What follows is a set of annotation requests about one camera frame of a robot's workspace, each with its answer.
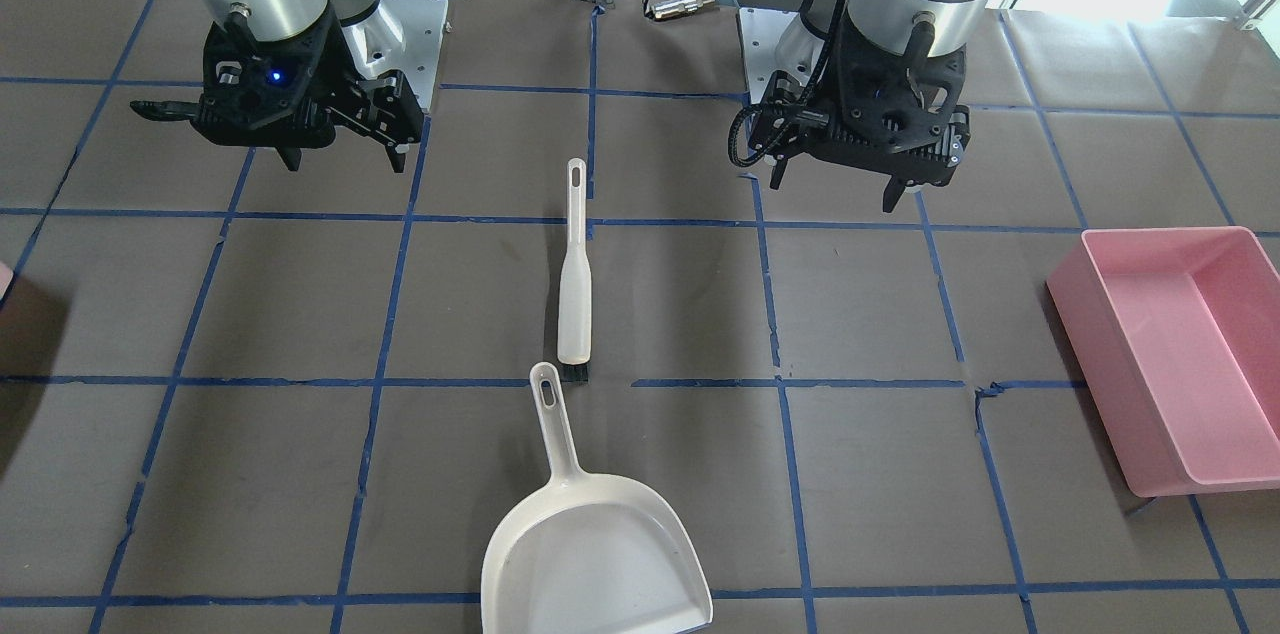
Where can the beige plastic dustpan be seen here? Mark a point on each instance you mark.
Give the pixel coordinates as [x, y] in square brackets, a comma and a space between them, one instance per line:
[589, 552]

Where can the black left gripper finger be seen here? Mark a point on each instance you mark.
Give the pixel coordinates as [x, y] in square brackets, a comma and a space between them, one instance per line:
[893, 192]
[779, 165]

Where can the beige hand brush black bristles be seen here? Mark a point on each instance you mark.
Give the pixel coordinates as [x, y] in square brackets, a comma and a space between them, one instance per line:
[575, 304]

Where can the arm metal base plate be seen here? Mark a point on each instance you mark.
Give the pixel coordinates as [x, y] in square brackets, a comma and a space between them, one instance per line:
[826, 68]
[403, 35]

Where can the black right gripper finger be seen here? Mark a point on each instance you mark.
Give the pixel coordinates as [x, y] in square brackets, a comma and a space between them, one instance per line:
[291, 157]
[397, 153]

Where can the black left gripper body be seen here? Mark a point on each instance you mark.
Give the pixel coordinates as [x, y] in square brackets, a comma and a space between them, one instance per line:
[826, 79]

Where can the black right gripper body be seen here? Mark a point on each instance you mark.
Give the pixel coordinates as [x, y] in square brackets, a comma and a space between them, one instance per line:
[326, 64]

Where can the pink plastic bin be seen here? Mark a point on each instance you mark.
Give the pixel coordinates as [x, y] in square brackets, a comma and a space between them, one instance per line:
[1176, 331]

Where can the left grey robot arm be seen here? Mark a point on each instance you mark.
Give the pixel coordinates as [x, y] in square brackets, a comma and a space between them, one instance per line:
[888, 22]

